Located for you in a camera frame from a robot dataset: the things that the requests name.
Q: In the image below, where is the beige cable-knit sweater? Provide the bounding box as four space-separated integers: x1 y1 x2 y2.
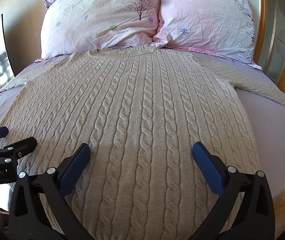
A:
0 46 285 239

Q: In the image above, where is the pink tree-print left pillow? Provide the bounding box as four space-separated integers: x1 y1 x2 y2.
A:
41 0 160 60

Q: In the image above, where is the frosted glass wardrobe door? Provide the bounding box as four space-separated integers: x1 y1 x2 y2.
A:
258 0 285 83

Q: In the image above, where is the pink flower-print right pillow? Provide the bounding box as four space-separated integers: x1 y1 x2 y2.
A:
152 0 261 69

